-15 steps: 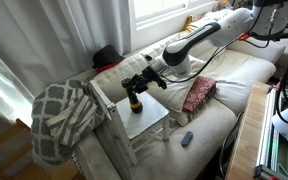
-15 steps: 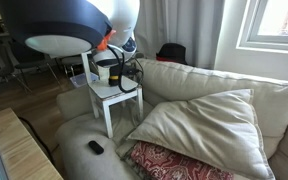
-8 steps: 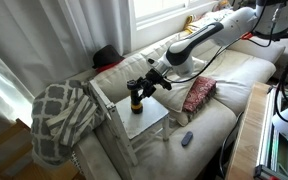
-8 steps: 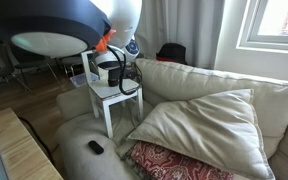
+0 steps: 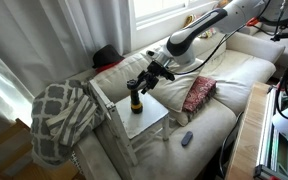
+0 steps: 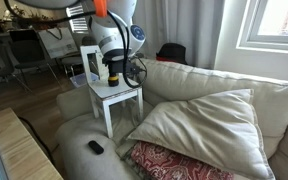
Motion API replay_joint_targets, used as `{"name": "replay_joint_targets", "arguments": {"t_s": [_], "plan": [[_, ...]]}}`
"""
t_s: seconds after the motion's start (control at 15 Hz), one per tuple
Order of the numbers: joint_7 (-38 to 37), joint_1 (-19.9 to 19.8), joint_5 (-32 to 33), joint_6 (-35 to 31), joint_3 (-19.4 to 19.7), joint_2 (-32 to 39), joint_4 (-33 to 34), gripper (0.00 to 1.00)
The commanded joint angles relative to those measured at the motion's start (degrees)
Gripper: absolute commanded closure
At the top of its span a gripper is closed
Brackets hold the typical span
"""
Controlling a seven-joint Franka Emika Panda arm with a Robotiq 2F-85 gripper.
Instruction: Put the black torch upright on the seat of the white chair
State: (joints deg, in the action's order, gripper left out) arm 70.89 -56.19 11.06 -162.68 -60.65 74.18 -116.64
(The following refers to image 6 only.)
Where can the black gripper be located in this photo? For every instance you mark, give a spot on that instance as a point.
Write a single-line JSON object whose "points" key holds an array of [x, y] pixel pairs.
{"points": [[115, 59]]}

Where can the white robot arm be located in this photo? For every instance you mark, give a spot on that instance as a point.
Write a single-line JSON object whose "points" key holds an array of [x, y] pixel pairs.
{"points": [[114, 33]]}

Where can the white wooden chair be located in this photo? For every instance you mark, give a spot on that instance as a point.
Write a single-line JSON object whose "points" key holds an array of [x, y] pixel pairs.
{"points": [[110, 91]]}

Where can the clear plastic storage box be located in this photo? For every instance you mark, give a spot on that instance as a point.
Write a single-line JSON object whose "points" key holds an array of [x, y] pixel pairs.
{"points": [[80, 80]]}

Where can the black hat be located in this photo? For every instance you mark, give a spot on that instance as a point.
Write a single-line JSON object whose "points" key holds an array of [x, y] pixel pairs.
{"points": [[172, 53]]}

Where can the white paper bag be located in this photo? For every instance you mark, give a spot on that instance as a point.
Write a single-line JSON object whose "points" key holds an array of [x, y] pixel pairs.
{"points": [[59, 43]]}

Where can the white curtain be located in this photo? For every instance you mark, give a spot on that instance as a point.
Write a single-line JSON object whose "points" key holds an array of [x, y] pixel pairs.
{"points": [[180, 30]]}

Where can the cream fabric sofa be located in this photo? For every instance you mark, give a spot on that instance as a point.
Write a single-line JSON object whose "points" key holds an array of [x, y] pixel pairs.
{"points": [[190, 83]]}

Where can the black remote control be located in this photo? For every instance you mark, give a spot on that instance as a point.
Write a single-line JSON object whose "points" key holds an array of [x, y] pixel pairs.
{"points": [[96, 147]]}

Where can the red patterned cushion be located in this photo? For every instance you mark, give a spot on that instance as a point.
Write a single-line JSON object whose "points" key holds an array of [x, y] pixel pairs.
{"points": [[170, 163]]}

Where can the large cream pillow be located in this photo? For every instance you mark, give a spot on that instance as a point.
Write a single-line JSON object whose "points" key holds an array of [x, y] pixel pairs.
{"points": [[210, 130]]}

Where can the light wooden table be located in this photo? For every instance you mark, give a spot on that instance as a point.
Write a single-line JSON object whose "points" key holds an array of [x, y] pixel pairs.
{"points": [[20, 146]]}

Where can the white framed window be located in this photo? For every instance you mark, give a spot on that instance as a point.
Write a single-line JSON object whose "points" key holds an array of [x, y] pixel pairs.
{"points": [[277, 23]]}

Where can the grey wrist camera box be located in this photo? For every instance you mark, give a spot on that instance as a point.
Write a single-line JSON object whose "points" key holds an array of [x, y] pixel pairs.
{"points": [[133, 68]]}

